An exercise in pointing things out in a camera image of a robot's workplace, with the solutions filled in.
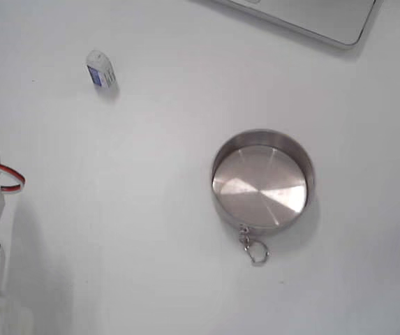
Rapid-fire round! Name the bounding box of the small white and blue box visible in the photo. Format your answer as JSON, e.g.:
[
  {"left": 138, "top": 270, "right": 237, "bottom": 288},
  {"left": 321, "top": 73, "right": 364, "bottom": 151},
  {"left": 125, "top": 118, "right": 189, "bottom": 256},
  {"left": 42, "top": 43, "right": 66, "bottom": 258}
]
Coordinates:
[{"left": 86, "top": 50, "right": 119, "bottom": 90}]

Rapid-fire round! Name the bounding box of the round metal bowl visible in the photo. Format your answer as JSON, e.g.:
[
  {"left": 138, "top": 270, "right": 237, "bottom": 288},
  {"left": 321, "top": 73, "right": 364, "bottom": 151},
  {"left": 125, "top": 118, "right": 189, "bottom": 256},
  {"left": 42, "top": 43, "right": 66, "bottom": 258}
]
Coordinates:
[{"left": 210, "top": 128, "right": 318, "bottom": 235}]

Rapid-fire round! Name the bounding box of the silver laptop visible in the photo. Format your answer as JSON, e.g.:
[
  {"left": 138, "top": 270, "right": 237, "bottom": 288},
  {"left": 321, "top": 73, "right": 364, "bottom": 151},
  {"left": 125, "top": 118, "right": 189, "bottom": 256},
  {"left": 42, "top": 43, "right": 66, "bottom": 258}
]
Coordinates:
[{"left": 192, "top": 0, "right": 385, "bottom": 50}]

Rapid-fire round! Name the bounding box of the metal keyring clip with chain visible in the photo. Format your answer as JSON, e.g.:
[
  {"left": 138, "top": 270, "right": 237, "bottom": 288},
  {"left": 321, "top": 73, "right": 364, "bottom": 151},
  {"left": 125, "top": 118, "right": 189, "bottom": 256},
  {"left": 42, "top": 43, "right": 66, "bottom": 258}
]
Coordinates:
[{"left": 238, "top": 223, "right": 270, "bottom": 267}]

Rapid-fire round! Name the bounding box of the red and white servo wire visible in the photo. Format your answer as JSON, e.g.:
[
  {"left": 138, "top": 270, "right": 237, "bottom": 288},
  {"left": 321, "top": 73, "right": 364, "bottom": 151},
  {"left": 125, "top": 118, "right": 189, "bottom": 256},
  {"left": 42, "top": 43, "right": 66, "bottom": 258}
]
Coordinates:
[{"left": 0, "top": 157, "right": 27, "bottom": 195}]

